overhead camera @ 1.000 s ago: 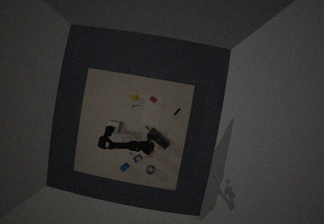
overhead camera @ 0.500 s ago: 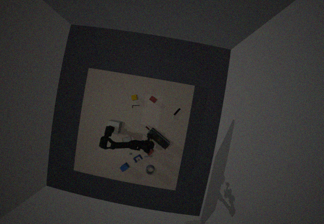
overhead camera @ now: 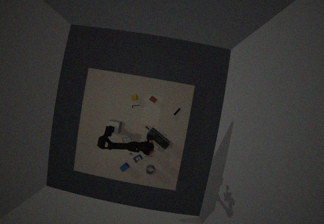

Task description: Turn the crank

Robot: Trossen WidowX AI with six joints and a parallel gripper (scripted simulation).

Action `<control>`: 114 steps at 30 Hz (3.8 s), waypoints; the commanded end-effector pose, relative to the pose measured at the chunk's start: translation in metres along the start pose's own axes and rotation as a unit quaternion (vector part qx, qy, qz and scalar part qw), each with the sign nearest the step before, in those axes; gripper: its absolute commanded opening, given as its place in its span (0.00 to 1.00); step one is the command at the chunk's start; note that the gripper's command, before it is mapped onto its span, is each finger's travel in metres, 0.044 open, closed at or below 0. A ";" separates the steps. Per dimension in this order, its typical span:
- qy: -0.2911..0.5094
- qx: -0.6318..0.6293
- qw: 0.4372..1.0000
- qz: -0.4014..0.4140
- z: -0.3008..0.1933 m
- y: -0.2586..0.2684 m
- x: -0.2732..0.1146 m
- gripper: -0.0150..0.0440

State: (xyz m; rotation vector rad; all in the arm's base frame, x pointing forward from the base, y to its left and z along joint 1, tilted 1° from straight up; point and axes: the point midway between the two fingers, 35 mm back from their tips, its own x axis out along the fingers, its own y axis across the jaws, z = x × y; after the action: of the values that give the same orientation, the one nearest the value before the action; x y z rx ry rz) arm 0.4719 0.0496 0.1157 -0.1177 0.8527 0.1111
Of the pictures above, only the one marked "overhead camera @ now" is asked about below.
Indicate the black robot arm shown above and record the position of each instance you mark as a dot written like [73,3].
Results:
[131,146]

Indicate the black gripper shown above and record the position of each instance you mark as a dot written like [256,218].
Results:
[149,137]

